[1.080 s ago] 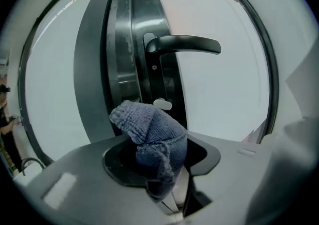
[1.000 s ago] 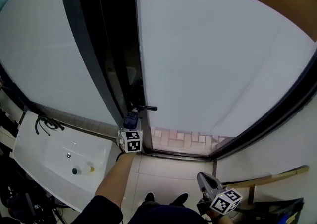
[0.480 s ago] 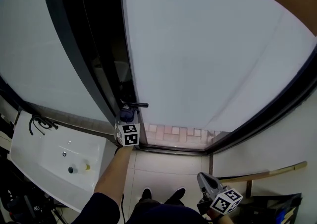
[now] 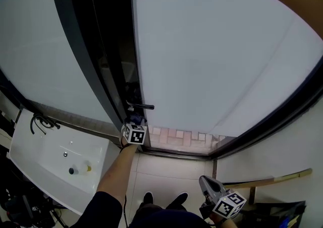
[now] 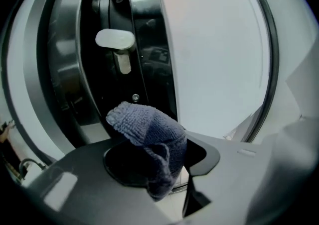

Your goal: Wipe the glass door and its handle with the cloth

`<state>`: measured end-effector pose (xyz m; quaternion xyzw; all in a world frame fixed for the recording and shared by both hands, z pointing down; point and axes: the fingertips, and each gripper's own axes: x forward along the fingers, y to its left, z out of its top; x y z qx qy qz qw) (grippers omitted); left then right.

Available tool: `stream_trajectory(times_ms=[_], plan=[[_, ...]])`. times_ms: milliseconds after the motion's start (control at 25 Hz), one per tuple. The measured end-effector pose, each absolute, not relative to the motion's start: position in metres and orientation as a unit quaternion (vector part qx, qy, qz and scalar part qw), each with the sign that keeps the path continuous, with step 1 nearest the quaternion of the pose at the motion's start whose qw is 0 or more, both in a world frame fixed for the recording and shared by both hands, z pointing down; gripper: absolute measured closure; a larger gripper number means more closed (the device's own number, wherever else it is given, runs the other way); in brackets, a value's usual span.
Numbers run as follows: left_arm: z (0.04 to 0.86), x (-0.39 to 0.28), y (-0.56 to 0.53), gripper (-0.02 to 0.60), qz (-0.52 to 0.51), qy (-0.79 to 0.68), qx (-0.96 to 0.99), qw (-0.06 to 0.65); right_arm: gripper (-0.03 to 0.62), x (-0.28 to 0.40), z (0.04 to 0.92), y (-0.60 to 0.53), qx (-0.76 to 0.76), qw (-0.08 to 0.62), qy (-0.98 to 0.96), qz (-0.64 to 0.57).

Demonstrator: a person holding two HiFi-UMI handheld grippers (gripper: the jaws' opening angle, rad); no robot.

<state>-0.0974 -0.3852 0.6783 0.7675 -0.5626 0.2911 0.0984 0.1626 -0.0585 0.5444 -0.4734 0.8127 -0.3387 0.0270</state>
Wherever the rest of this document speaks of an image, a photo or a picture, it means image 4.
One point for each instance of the person's left forearm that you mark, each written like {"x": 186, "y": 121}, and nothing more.
{"x": 118, "y": 171}

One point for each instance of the dark blue cleaning cloth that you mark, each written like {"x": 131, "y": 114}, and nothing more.
{"x": 137, "y": 118}

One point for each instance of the frosted glass window panel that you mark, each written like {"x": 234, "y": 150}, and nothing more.
{"x": 38, "y": 45}

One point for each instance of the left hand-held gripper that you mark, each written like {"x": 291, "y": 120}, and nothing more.
{"x": 135, "y": 135}

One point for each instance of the black storage crate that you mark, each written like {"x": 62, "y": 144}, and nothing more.
{"x": 272, "y": 214}

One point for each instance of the black equipment pile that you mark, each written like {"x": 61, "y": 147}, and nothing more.
{"x": 25, "y": 209}

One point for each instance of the person's black shoe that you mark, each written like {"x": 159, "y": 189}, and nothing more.
{"x": 148, "y": 198}
{"x": 178, "y": 200}

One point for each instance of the person's left black shoe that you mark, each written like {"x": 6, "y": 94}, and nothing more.
{"x": 148, "y": 198}

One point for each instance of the dark navy shirt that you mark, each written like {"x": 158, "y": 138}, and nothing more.
{"x": 106, "y": 209}

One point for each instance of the person's right forearm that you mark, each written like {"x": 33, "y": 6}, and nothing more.
{"x": 223, "y": 223}

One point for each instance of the clear bottle with dark cap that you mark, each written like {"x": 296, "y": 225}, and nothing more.
{"x": 80, "y": 169}

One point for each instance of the white sink basin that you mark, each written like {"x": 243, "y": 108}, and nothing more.
{"x": 45, "y": 161}

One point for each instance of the person's right black shoe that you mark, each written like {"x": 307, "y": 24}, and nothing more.
{"x": 178, "y": 200}

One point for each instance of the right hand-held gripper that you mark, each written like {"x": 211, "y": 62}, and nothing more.
{"x": 228, "y": 205}

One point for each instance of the wooden stick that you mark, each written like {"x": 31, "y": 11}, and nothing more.
{"x": 265, "y": 180}

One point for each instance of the black faucet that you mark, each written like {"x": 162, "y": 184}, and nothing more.
{"x": 50, "y": 124}

